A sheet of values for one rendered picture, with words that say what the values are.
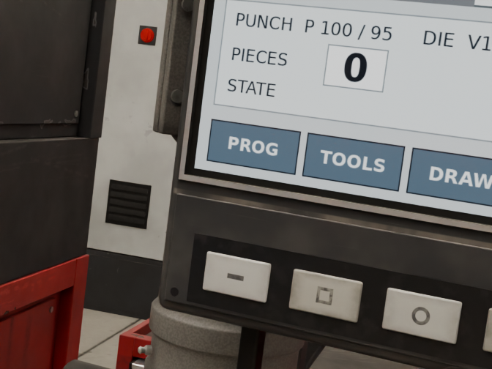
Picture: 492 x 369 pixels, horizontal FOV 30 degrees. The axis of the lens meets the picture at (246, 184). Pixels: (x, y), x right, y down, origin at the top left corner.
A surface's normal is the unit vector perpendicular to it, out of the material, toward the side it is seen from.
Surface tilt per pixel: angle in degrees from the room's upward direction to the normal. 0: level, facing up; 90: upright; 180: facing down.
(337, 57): 90
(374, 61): 90
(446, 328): 90
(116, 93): 90
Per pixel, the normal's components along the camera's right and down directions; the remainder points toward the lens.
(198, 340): -0.32, 0.06
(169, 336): -0.65, 0.00
